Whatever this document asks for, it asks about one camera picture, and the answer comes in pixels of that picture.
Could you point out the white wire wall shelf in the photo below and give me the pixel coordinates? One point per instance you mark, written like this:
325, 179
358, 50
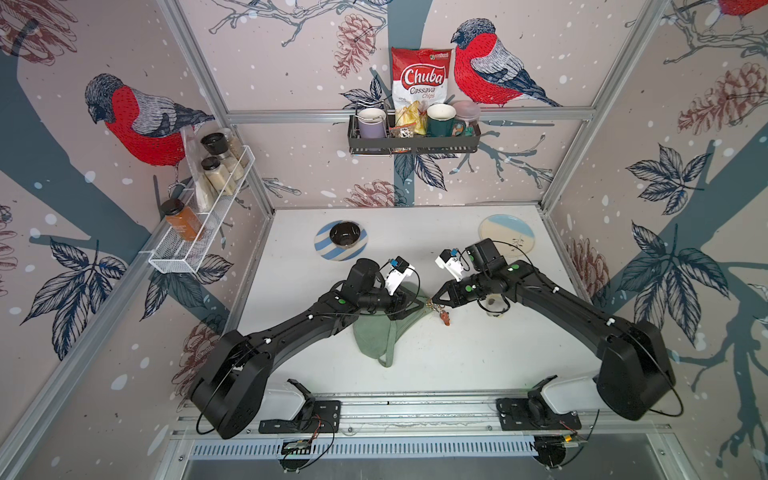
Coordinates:
173, 253

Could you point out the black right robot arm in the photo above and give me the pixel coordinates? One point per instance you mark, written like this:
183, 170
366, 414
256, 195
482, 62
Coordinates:
635, 372

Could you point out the blue striped plate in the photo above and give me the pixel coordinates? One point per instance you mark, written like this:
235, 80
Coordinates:
327, 250

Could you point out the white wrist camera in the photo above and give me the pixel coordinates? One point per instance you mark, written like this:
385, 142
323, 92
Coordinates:
401, 269
452, 261

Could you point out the Chuba cassava chips bag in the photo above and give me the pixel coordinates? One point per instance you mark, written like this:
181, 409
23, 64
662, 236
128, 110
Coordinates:
420, 79

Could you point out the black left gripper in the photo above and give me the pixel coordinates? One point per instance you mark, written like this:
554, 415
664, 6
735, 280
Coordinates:
399, 301

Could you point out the orange spice jar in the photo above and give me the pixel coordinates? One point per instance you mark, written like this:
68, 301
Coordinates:
182, 219

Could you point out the cream and blue plate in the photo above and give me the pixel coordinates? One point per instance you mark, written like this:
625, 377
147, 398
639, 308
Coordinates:
512, 236

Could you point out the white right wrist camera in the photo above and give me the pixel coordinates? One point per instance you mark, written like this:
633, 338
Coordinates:
452, 261

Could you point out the purple mug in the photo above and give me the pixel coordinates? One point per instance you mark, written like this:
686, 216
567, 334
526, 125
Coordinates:
372, 123

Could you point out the pink lidded jar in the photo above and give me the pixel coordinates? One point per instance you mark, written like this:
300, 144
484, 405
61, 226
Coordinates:
466, 118

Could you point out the clear plastic packet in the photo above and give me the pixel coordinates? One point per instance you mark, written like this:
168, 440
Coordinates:
205, 194

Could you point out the black wall shelf basket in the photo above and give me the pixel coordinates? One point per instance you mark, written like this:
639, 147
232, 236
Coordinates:
417, 145

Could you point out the dark green mug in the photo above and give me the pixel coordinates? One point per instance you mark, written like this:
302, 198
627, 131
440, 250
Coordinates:
442, 121

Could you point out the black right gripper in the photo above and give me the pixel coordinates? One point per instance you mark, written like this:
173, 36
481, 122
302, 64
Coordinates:
453, 298

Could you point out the red figurine charm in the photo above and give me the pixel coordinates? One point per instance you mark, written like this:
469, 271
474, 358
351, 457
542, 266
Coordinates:
445, 317

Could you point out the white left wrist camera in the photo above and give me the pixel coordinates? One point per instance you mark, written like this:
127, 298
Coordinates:
401, 269

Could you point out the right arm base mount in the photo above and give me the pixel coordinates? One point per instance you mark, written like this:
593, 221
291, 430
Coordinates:
533, 413

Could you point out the dark ceramic bowl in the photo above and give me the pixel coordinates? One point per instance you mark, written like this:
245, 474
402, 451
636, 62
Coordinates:
345, 234

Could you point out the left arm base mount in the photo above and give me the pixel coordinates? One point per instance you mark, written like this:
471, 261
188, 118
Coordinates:
295, 409

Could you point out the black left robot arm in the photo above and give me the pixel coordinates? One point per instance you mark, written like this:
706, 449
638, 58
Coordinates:
229, 387

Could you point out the green corduroy bag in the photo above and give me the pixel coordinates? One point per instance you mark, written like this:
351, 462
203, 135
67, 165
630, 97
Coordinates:
376, 335

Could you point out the black lid spice jar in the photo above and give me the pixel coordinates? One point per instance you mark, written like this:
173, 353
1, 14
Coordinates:
219, 176
216, 145

